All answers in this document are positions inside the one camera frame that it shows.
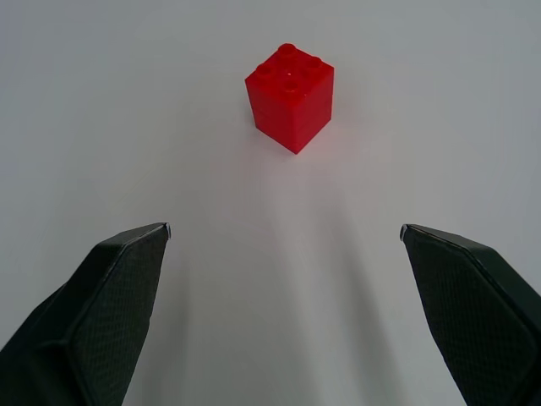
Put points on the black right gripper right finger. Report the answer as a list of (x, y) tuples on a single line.
[(473, 321)]

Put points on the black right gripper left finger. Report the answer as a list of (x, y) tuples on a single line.
[(93, 321)]

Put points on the red toy building brick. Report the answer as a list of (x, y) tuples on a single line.
[(291, 105)]

